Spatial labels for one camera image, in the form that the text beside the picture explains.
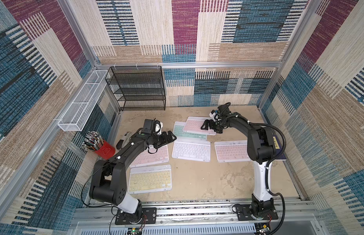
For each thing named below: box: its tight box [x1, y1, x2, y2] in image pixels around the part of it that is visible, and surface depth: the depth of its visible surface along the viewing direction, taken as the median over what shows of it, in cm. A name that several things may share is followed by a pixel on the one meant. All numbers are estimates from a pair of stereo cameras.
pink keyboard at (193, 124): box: [182, 116, 217, 136], surface depth 108 cm
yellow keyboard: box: [128, 164, 173, 194], surface depth 87 cm
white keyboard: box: [171, 140, 211, 163], surface depth 98 cm
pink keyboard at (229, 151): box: [214, 140, 251, 164], surface depth 97 cm
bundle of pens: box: [81, 130, 105, 153], surface depth 84 cm
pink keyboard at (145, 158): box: [129, 144, 170, 168], surface depth 94 cm
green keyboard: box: [172, 121, 208, 141], surface depth 107 cm
